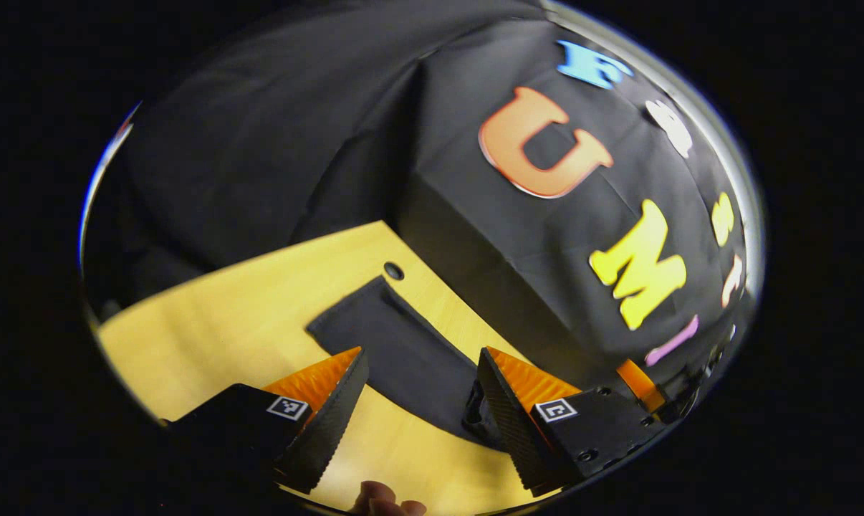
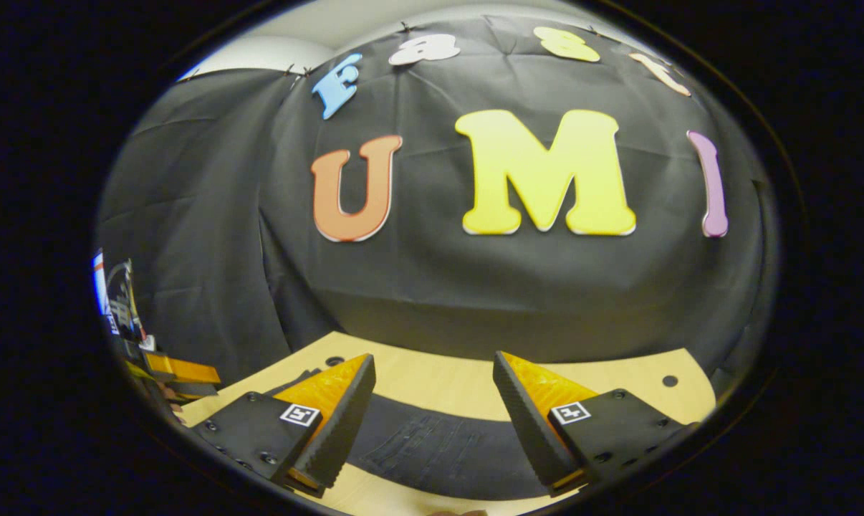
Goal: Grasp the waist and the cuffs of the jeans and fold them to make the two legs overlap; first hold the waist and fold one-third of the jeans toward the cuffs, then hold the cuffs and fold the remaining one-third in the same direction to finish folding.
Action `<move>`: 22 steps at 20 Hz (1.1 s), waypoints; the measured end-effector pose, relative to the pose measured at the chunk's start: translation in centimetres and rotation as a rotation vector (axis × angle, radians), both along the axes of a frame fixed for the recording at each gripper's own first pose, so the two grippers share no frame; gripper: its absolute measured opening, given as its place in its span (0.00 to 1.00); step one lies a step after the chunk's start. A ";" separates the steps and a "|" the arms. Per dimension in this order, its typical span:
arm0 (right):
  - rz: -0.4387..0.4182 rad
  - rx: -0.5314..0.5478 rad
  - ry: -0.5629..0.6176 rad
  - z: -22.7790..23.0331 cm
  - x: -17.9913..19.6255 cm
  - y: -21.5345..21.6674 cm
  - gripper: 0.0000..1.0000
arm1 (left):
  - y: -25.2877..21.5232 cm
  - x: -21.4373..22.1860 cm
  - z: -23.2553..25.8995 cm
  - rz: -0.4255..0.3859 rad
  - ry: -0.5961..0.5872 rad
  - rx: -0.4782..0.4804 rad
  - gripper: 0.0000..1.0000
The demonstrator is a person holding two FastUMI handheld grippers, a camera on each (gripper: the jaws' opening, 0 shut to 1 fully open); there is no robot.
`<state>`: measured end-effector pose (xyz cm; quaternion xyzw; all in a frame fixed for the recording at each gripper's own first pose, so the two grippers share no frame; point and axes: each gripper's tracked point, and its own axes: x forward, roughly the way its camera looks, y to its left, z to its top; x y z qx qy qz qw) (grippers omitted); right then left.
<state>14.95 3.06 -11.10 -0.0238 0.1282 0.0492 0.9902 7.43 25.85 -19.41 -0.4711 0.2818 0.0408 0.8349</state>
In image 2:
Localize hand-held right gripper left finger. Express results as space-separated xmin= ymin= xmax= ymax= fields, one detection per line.
xmin=191 ymin=352 xmax=378 ymax=499

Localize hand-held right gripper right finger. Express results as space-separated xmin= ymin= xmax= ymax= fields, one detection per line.
xmin=491 ymin=350 xmax=692 ymax=498

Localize dark grey jeans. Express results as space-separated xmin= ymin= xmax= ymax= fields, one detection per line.
xmin=266 ymin=368 xmax=551 ymax=502

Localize blue and white board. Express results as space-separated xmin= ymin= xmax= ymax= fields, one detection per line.
xmin=92 ymin=249 xmax=112 ymax=320

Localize black backdrop cloth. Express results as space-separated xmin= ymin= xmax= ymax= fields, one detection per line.
xmin=95 ymin=14 xmax=777 ymax=402

